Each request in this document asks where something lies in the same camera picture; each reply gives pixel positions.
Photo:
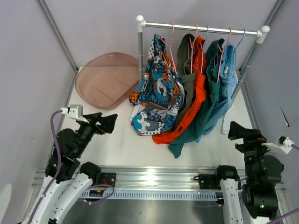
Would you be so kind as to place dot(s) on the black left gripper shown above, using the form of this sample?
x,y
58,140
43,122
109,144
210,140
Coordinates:
x,y
108,122

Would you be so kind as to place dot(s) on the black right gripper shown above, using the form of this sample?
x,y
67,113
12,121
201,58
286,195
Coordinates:
x,y
250,136

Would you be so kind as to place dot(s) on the dark teal shorts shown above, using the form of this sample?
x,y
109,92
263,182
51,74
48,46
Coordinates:
x,y
211,87

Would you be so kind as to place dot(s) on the light blue shorts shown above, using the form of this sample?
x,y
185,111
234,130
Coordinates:
x,y
227,83

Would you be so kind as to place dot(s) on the pink hanger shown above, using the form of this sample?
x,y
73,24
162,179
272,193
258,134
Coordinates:
x,y
192,47
170,46
222,53

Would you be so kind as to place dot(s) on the blue hanger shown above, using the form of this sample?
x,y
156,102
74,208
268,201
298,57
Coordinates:
x,y
240,40
203,49

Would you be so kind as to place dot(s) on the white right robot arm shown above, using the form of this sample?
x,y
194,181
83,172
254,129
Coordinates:
x,y
262,173

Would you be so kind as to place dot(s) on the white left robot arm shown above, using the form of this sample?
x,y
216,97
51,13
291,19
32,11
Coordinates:
x,y
65,178

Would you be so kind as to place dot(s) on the patterned blue orange shorts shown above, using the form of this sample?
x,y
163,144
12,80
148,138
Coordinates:
x,y
161,92

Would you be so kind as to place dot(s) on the olive green shorts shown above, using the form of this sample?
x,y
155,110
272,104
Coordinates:
x,y
186,74

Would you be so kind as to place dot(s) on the pink translucent plastic basin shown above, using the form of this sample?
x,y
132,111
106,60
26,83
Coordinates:
x,y
106,81

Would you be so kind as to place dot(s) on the silver white clothes rack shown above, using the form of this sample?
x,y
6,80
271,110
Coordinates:
x,y
260,36

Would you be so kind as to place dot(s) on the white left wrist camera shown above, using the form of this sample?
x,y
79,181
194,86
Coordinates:
x,y
74,112

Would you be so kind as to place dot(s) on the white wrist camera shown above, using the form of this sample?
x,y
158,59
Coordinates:
x,y
283,145
74,112

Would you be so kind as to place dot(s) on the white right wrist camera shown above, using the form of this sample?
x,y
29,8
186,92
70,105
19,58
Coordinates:
x,y
283,145

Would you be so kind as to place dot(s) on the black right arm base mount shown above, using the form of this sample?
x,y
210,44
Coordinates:
x,y
207,182

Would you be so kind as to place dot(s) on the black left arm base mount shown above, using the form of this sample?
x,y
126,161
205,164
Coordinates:
x,y
107,178

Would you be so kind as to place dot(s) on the grey slotted cable duct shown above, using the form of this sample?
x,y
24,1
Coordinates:
x,y
164,195

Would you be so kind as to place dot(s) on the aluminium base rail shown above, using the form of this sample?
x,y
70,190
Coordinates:
x,y
157,178

